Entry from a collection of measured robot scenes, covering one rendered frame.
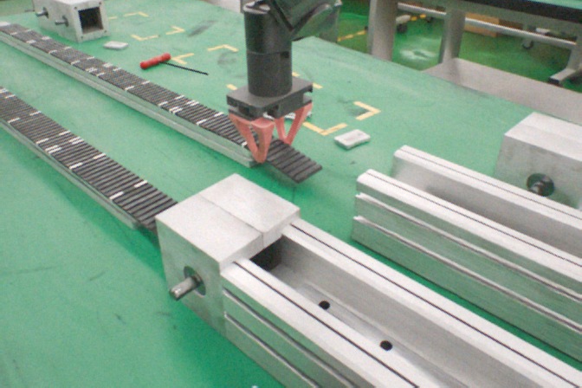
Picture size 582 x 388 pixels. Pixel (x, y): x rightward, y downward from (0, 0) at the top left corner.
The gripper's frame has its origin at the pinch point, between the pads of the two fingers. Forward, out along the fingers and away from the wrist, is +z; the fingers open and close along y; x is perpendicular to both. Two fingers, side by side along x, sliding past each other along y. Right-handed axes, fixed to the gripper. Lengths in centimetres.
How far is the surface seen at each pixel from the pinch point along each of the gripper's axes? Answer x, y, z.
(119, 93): 37.4, -1.8, 1.8
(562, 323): -39.8, -5.3, -0.3
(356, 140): -4.8, 13.3, 2.6
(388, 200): -21.6, -5.3, -4.6
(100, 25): 77, 17, 1
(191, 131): 15.9, -1.9, 2.0
